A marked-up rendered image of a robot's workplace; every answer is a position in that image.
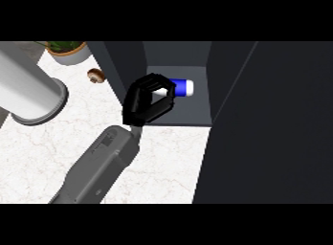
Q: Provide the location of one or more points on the dark grey cabinet door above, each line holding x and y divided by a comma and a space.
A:
282, 127

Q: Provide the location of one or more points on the potted plant in grey pot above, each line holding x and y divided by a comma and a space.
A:
71, 52

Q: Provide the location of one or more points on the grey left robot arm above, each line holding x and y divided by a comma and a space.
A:
101, 162

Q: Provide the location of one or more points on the small brown mushroom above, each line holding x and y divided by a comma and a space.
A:
96, 76

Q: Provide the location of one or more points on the blue and white water bottle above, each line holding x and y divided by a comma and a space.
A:
183, 87

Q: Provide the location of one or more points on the dark grey cabinet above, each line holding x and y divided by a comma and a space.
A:
176, 54

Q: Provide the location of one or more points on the white cylinder with grey rim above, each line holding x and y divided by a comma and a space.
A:
18, 86

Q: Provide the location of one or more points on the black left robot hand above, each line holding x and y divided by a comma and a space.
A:
137, 108

